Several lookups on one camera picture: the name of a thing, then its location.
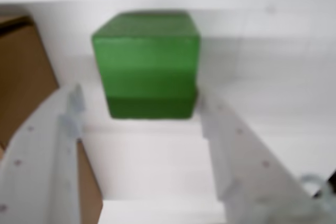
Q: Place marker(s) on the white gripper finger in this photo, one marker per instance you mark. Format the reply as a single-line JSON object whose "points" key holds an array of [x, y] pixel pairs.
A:
{"points": [[244, 161], [39, 169]]}

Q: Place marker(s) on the green cube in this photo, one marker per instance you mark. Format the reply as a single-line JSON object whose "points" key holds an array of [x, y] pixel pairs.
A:
{"points": [[147, 64]]}

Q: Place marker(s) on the brown cardboard box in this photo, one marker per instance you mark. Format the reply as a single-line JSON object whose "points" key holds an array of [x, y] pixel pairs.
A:
{"points": [[21, 77]]}

